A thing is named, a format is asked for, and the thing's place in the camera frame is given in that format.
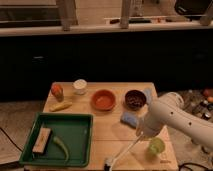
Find white dish brush black bristles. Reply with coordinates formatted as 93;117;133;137
104;135;143;171

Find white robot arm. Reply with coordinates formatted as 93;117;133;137
136;92;213;150

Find red bowl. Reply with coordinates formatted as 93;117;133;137
91;90;116;111

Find dark brown bowl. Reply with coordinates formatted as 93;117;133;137
125;90;146;111

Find white cup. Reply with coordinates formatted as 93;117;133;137
73;79;87;95

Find blue sponge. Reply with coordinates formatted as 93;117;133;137
120;112;139;129

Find light blue cloth piece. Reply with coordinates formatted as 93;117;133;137
143;88;153;105

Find green tray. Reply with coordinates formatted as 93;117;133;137
19;113;93;167

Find green chili pepper toy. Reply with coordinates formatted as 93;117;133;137
53;136;69;162

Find green cup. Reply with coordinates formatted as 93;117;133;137
148;137;166;155

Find wooden block eraser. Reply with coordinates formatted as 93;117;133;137
32;127;51;154

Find spice bottles cluster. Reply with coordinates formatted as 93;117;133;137
183;89;213;121

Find black cable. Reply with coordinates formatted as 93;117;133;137
0;127;24;153

